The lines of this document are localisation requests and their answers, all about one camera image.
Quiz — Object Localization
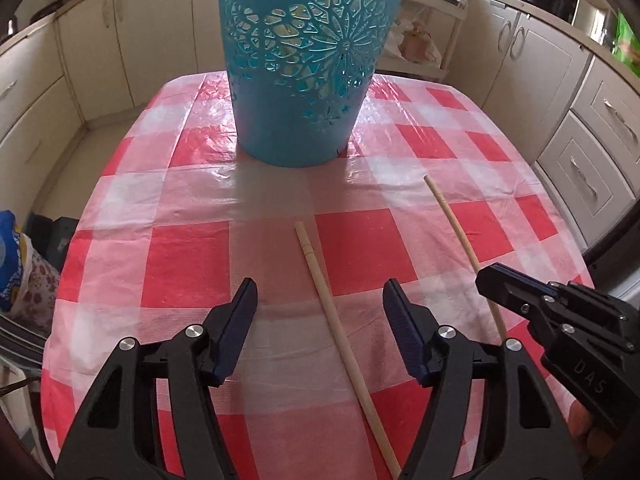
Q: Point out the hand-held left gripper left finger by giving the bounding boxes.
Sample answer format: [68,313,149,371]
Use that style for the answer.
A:
[54,276,259,480]

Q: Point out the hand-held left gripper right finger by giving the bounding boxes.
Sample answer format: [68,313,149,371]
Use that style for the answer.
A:
[382,280,583,480]

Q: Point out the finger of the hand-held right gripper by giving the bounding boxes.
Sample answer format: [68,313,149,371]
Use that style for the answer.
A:
[475,262,640,332]
[530,304,640,357]

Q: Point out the wooden chopstick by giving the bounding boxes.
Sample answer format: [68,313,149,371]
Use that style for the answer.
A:
[423,175,510,343]
[295,221,402,480]

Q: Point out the blue perforated plastic basket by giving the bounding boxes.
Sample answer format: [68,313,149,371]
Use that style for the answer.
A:
[216,0,413,168]

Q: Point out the person's right hand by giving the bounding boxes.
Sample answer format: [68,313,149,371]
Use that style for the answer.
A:
[569,402,618,463]

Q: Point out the red white checked tablecloth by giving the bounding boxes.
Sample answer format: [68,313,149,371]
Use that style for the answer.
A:
[40,71,598,480]

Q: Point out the floral fabric bag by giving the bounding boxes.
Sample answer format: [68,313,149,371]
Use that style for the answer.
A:
[15,247,62,333]

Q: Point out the dark box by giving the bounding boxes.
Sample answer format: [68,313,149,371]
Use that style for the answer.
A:
[29,215,77,282]

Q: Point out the cream kitchen cabinets panelled doors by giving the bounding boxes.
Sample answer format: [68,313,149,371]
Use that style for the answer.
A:
[447,0,640,256]

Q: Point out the blue yellow plastic bag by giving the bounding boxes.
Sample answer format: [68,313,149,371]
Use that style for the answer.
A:
[0,210,29,312]

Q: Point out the translucent plastic bag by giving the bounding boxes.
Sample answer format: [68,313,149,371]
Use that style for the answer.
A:
[392,20,444,64]

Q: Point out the white shelf rack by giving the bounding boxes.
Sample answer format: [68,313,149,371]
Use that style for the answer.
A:
[379,0,469,82]

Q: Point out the green packet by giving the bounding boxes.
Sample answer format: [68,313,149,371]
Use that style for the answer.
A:
[612,9,640,69]

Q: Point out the white kettle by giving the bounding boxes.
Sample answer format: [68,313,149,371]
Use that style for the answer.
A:
[575,0,614,44]

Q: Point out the cream kitchen cabinets plain doors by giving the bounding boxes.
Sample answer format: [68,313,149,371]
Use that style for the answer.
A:
[0,0,223,221]

